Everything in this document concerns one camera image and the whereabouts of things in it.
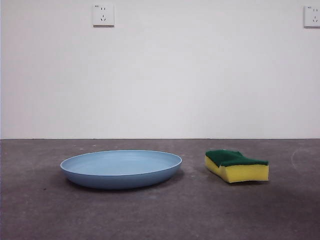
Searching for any light blue round plate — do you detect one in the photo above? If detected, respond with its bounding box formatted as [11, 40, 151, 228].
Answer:
[59, 149, 183, 190]

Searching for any yellow sponge with green pad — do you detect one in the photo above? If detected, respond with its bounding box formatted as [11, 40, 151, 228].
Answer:
[204, 149, 270, 184]

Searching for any white wall socket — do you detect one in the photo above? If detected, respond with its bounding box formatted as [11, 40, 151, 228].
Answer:
[92, 3, 116, 28]
[303, 5, 320, 29]

